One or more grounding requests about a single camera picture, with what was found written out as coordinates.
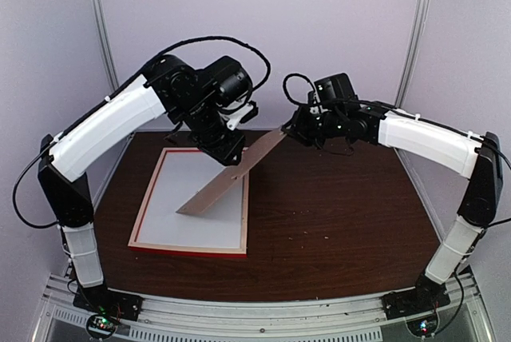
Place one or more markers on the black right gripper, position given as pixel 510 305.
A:
pixel 298 129

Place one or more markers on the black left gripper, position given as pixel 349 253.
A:
pixel 224 153

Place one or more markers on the white mat board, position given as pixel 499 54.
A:
pixel 179 182

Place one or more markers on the brown backing board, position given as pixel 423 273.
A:
pixel 220 184

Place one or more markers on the red wooden picture frame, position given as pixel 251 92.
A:
pixel 139 234

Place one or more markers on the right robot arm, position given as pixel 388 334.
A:
pixel 474 157

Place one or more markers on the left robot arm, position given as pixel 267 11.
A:
pixel 203 99

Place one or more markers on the left circuit board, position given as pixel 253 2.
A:
pixel 101 327

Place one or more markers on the circuit board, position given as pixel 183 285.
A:
pixel 101 327
pixel 422 327

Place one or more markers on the right circuit board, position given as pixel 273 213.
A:
pixel 422 327

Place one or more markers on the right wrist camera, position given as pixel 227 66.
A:
pixel 335 87

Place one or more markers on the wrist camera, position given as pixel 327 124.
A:
pixel 335 87
pixel 228 79

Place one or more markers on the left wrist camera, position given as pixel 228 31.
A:
pixel 228 79

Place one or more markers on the aluminium front rail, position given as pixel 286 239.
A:
pixel 356 318

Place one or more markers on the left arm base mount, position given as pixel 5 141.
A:
pixel 100 299

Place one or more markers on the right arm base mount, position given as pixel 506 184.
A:
pixel 415 298

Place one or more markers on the right aluminium corner post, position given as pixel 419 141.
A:
pixel 417 30

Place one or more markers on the aluminium corner post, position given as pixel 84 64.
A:
pixel 106 52
pixel 417 30

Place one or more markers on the left aluminium corner post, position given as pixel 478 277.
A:
pixel 106 52

